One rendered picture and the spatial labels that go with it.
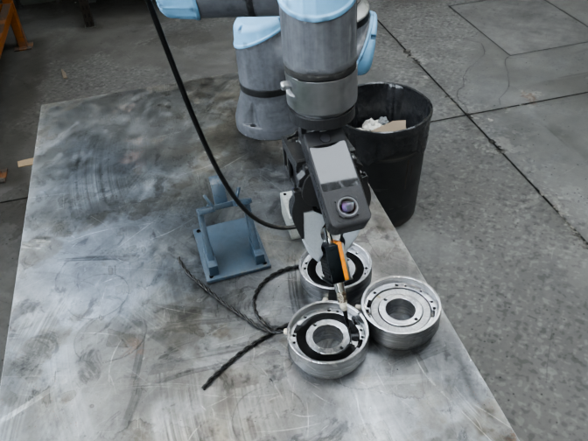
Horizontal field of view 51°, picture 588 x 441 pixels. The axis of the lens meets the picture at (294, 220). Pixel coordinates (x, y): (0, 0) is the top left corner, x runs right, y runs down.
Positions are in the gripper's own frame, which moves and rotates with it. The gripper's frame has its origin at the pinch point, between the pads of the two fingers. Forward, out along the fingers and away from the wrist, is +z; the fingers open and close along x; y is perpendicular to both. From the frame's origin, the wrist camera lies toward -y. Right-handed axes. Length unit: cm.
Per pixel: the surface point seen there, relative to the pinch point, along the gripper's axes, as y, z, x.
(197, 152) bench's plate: 50, 13, 11
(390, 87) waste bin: 126, 52, -65
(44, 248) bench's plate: 31, 13, 39
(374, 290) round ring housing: 1.1, 10.2, -6.4
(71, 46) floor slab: 318, 94, 52
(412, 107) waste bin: 118, 57, -70
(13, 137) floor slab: 222, 94, 80
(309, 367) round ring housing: -8.0, 10.4, 6.1
